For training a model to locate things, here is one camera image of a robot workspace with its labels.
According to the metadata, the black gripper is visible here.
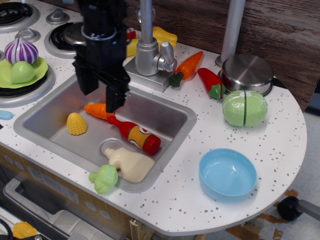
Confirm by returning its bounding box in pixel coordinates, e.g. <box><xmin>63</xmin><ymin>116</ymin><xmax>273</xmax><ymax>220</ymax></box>
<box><xmin>73</xmin><ymin>21</ymin><xmax>130</xmax><ymax>113</ymax></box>

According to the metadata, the green toy broccoli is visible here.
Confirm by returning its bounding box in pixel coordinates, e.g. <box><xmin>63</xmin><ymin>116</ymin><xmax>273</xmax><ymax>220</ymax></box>
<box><xmin>88</xmin><ymin>164</ymin><xmax>118</xmax><ymax>194</ymax></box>

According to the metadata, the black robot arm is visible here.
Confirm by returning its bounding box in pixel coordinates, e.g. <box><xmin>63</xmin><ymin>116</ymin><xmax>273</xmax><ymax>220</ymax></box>
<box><xmin>73</xmin><ymin>0</ymin><xmax>130</xmax><ymax>113</ymax></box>

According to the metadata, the light blue plastic bowl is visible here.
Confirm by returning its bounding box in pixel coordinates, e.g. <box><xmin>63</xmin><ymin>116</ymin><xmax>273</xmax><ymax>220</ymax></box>
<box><xmin>198</xmin><ymin>148</ymin><xmax>258</xmax><ymax>203</ymax></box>

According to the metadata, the orange toy carrot piece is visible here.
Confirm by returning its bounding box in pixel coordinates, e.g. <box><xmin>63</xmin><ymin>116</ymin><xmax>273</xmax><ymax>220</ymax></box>
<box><xmin>83</xmin><ymin>103</ymin><xmax>115</xmax><ymax>120</ymax></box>

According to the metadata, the yellow toy corn piece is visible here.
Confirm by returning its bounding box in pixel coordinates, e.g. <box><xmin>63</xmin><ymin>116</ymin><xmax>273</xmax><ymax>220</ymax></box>
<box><xmin>66</xmin><ymin>112</ymin><xmax>88</xmax><ymax>136</ymax></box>

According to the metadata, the yellow toy mustard bottle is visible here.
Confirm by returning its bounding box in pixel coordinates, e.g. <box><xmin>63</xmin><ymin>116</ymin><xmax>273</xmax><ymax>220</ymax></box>
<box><xmin>126</xmin><ymin>38</ymin><xmax>140</xmax><ymax>57</ymax></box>

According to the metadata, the silver toy faucet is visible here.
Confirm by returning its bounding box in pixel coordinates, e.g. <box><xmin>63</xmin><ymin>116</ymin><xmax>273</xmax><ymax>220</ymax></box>
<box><xmin>124</xmin><ymin>0</ymin><xmax>177</xmax><ymax>92</ymax></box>

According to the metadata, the red toy ketchup bottle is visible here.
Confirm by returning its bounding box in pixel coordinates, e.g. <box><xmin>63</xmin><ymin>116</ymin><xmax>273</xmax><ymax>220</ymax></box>
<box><xmin>108</xmin><ymin>115</ymin><xmax>161</xmax><ymax>155</ymax></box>

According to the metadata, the red toy cheese wedge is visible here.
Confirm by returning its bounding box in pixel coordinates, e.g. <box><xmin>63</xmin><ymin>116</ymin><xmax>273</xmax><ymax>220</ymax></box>
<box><xmin>126</xmin><ymin>27</ymin><xmax>137</xmax><ymax>41</ymax></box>

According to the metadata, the steel pot lid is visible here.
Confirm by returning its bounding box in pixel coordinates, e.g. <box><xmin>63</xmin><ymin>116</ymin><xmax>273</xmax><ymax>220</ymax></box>
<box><xmin>62</xmin><ymin>22</ymin><xmax>86</xmax><ymax>46</ymax></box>

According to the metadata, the silver metal sink basin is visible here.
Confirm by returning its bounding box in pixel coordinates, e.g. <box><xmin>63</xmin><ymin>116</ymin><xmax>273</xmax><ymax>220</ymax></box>
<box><xmin>13</xmin><ymin>75</ymin><xmax>197</xmax><ymax>193</ymax></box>

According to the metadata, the green plastic plate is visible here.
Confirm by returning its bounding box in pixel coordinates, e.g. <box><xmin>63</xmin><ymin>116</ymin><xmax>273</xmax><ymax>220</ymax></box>
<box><xmin>0</xmin><ymin>57</ymin><xmax>48</xmax><ymax>89</ymax></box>

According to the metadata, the middle stove burner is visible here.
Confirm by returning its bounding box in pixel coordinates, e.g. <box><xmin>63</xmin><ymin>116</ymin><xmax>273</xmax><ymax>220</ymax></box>
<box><xmin>44</xmin><ymin>22</ymin><xmax>77</xmax><ymax>59</ymax></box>

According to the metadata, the stove burner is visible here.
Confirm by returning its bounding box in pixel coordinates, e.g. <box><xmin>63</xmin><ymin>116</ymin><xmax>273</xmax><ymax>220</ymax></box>
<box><xmin>0</xmin><ymin>65</ymin><xmax>56</xmax><ymax>109</ymax></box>
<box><xmin>0</xmin><ymin>2</ymin><xmax>40</xmax><ymax>34</ymax></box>
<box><xmin>44</xmin><ymin>22</ymin><xmax>77</xmax><ymax>59</ymax></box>

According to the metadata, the yellow toy squash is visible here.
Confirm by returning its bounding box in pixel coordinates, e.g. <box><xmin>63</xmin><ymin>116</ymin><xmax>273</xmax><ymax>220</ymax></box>
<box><xmin>152</xmin><ymin>26</ymin><xmax>178</xmax><ymax>50</ymax></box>

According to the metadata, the light green toy fruit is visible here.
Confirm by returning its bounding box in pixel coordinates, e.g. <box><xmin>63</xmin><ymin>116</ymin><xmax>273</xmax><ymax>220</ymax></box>
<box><xmin>10</xmin><ymin>61</ymin><xmax>35</xmax><ymax>84</ymax></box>

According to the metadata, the silver stove knob rear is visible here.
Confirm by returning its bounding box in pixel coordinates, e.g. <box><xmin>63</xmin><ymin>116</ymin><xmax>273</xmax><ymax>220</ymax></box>
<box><xmin>46</xmin><ymin>8</ymin><xmax>70</xmax><ymax>25</ymax></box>

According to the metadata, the silver stove knob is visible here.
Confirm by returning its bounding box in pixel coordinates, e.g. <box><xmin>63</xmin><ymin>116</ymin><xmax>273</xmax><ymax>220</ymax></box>
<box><xmin>15</xmin><ymin>28</ymin><xmax>41</xmax><ymax>43</ymax></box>
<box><xmin>46</xmin><ymin>8</ymin><xmax>70</xmax><ymax>25</ymax></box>

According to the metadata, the cream toy squeeze bottle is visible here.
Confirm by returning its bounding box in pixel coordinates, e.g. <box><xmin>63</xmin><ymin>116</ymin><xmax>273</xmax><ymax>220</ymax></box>
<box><xmin>104</xmin><ymin>147</ymin><xmax>156</xmax><ymax>183</ymax></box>

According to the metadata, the purple striped toy onion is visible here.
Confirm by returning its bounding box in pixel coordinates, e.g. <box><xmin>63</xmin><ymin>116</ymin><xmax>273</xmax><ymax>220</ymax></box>
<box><xmin>4</xmin><ymin>38</ymin><xmax>39</xmax><ymax>65</ymax></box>

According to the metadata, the front left stove burner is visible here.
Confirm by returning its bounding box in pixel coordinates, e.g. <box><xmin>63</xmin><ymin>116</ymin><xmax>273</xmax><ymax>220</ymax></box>
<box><xmin>0</xmin><ymin>65</ymin><xmax>56</xmax><ymax>109</ymax></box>

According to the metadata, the silver stove knob front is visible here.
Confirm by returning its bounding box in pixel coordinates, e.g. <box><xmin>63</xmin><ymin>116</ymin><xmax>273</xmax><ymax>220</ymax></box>
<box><xmin>15</xmin><ymin>28</ymin><xmax>41</xmax><ymax>43</ymax></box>

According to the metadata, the light blue counter button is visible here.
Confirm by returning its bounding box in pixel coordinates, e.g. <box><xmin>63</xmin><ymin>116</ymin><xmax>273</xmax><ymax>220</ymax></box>
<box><xmin>0</xmin><ymin>110</ymin><xmax>13</xmax><ymax>120</ymax></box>

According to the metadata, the red toy chili pepper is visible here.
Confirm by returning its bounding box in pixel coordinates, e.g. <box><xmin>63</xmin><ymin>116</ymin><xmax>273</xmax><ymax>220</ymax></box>
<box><xmin>197</xmin><ymin>67</ymin><xmax>226</xmax><ymax>100</ymax></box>

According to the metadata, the back left stove burner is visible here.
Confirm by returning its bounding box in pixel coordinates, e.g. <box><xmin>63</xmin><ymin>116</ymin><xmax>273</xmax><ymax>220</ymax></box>
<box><xmin>0</xmin><ymin>2</ymin><xmax>40</xmax><ymax>34</ymax></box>

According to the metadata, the green toy cabbage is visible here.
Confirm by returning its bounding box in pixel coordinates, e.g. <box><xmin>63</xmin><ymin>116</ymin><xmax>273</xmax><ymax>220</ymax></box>
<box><xmin>222</xmin><ymin>90</ymin><xmax>268</xmax><ymax>127</ymax></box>

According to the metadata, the small steel pot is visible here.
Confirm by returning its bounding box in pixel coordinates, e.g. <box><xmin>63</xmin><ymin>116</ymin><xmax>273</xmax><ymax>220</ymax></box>
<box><xmin>218</xmin><ymin>54</ymin><xmax>274</xmax><ymax>96</ymax></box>

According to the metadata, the grey metal pole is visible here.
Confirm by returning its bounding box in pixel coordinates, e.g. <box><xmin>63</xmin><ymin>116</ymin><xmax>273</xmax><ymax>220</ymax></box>
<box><xmin>215</xmin><ymin>0</ymin><xmax>246</xmax><ymax>68</ymax></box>

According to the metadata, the yellow toy below counter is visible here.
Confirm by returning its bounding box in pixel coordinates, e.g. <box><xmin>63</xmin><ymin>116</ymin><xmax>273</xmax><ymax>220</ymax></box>
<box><xmin>12</xmin><ymin>221</ymin><xmax>38</xmax><ymax>239</ymax></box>

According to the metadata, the black caster wheel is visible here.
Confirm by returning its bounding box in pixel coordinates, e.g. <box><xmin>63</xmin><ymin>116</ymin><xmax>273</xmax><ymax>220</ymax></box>
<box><xmin>277</xmin><ymin>196</ymin><xmax>303</xmax><ymax>222</ymax></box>

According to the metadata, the grey oven door handle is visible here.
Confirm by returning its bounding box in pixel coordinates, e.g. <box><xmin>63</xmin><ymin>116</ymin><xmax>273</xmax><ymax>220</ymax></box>
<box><xmin>2</xmin><ymin>178</ymin><xmax>79</xmax><ymax>240</ymax></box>

